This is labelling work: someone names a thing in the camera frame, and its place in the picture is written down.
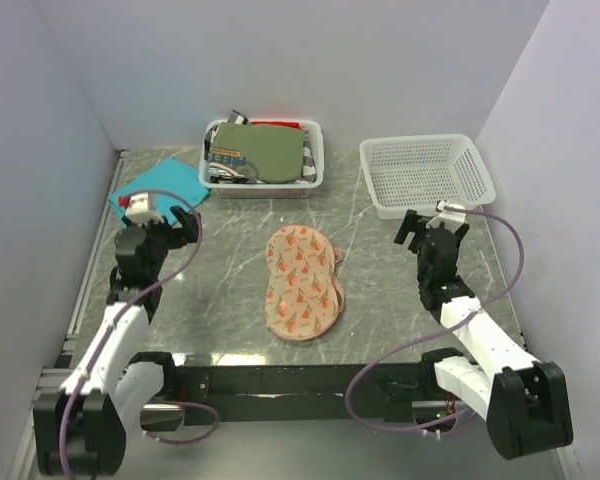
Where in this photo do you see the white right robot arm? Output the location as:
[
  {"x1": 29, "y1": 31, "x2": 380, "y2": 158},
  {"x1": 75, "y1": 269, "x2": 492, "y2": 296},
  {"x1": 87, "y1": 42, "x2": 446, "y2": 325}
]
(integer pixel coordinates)
[{"x1": 394, "y1": 202, "x2": 574, "y2": 460}]

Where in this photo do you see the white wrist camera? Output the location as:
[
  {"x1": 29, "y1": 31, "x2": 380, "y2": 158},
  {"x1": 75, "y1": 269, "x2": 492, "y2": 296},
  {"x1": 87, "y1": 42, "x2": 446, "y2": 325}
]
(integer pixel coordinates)
[
  {"x1": 426, "y1": 200, "x2": 467, "y2": 233},
  {"x1": 118, "y1": 192, "x2": 165, "y2": 226}
]

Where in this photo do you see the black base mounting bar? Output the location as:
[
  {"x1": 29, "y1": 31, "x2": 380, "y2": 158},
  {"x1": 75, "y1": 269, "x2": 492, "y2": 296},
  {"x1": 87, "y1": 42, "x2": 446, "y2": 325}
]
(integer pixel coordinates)
[{"x1": 118, "y1": 362, "x2": 477, "y2": 432}]

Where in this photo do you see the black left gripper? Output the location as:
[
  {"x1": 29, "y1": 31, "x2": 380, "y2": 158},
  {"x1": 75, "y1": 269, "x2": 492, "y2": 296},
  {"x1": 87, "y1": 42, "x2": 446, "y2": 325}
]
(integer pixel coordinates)
[{"x1": 134, "y1": 205, "x2": 200, "y2": 278}]

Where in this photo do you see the red garment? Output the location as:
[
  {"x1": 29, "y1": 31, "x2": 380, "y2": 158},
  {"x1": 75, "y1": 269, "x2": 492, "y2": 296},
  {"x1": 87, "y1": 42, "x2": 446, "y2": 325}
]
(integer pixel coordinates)
[{"x1": 251, "y1": 120, "x2": 303, "y2": 130}]

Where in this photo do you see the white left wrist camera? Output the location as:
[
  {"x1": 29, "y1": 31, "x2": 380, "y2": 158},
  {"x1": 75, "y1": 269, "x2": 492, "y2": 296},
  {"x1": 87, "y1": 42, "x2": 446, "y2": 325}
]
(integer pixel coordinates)
[{"x1": 118, "y1": 192, "x2": 165, "y2": 226}]

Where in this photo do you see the teal folded cloth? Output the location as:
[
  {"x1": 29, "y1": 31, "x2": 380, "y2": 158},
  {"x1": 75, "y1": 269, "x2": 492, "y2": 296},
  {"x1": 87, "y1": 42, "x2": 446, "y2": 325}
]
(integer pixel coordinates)
[{"x1": 108, "y1": 157, "x2": 209, "y2": 218}]

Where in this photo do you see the black grey striped garment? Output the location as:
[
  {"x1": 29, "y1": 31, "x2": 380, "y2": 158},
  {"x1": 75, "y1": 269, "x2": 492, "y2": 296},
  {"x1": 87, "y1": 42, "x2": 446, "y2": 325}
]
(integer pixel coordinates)
[{"x1": 203, "y1": 111, "x2": 316, "y2": 184}]

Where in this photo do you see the floral pink bra laundry bag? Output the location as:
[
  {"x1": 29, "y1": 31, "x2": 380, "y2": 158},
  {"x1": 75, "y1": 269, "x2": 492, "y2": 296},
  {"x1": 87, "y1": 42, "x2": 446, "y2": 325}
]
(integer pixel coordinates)
[{"x1": 264, "y1": 225, "x2": 345, "y2": 342}]

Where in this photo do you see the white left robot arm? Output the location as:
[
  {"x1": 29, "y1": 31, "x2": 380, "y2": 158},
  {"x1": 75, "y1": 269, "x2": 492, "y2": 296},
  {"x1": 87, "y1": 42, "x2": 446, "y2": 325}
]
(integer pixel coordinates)
[{"x1": 33, "y1": 205, "x2": 201, "y2": 479}]

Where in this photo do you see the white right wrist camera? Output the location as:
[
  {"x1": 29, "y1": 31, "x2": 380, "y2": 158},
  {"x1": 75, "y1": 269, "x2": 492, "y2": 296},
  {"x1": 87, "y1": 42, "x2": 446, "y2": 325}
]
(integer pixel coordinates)
[{"x1": 426, "y1": 200, "x2": 467, "y2": 233}]

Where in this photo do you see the aluminium rail frame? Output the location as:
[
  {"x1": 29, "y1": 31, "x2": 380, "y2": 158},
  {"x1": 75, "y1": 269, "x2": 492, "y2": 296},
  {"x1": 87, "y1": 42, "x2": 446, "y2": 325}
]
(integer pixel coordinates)
[{"x1": 4, "y1": 147, "x2": 581, "y2": 480}]

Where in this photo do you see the white clothes basket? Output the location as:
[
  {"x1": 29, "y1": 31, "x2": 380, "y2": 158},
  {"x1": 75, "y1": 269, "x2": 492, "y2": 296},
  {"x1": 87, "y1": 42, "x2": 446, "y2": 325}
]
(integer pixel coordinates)
[{"x1": 198, "y1": 119, "x2": 325, "y2": 199}]

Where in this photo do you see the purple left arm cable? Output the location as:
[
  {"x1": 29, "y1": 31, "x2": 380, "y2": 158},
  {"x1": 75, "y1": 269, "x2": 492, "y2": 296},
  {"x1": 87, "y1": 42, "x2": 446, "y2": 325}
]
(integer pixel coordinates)
[{"x1": 58, "y1": 188, "x2": 222, "y2": 479}]

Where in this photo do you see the white empty mesh basket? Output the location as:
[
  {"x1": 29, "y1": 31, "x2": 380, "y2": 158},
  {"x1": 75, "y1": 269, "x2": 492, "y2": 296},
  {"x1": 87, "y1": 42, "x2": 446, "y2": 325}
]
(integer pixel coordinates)
[{"x1": 359, "y1": 134, "x2": 496, "y2": 220}]

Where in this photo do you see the green printed t-shirt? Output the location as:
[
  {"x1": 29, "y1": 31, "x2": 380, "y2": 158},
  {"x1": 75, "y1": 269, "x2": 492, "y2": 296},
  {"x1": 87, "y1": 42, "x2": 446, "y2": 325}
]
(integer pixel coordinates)
[{"x1": 208, "y1": 123, "x2": 305, "y2": 184}]

